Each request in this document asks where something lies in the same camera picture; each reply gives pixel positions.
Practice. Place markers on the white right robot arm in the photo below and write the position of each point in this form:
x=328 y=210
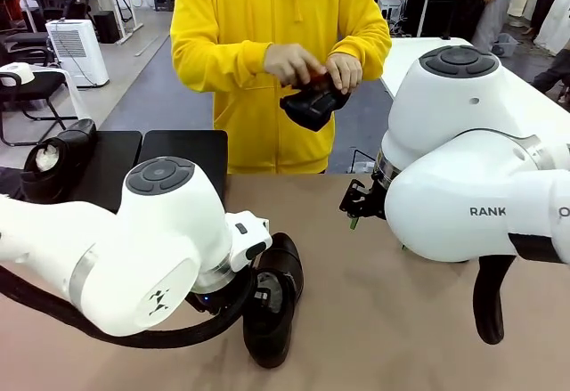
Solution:
x=445 y=164

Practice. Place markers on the person's right forearm yellow sleeve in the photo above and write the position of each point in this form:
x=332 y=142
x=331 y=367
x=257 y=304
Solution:
x=222 y=66

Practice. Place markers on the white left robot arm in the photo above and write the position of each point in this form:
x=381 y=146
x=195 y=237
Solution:
x=156 y=230

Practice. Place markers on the person's right hand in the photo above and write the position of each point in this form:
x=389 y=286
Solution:
x=291 y=63

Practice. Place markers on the person's left hand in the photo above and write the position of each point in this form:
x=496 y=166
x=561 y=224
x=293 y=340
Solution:
x=347 y=72

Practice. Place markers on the person's left forearm yellow sleeve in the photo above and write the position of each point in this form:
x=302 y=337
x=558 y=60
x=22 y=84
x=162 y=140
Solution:
x=369 y=57

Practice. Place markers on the white paper shoe stuffing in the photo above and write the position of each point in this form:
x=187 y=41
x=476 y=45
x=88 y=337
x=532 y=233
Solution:
x=46 y=159
x=281 y=295

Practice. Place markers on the background person in red shirt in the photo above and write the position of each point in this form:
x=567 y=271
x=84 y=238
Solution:
x=494 y=17

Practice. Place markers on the black computer tower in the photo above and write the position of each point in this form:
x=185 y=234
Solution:
x=107 y=28

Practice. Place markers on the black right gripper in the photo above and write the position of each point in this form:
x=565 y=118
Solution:
x=376 y=201

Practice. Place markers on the white round object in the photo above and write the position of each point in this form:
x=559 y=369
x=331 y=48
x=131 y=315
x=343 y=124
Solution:
x=15 y=72

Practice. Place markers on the white air purifier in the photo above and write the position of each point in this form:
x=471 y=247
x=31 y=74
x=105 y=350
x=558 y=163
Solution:
x=78 y=57

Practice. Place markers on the black visitor chair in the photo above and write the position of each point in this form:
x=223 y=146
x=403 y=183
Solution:
x=35 y=83

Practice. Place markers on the white computer case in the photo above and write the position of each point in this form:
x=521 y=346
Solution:
x=393 y=8

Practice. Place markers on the background person in dark clothes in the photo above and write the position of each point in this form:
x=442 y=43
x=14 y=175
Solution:
x=552 y=79

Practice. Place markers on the person in yellow hoodie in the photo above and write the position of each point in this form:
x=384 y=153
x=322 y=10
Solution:
x=276 y=8

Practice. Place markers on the glossy black dress shoe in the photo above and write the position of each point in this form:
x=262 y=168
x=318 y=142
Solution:
x=267 y=342

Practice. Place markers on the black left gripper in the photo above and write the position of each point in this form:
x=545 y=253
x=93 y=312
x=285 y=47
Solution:
x=218 y=297

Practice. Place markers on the red wooden shoe brush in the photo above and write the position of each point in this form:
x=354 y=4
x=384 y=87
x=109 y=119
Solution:
x=321 y=78

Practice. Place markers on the grey plastic bin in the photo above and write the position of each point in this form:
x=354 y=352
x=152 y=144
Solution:
x=507 y=46

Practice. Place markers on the white table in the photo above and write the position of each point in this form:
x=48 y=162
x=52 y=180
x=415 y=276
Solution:
x=409 y=61

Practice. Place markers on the black leather shoe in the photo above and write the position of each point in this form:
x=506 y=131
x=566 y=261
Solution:
x=311 y=110

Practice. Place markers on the black shoe stand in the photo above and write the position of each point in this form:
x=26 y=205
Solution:
x=178 y=150

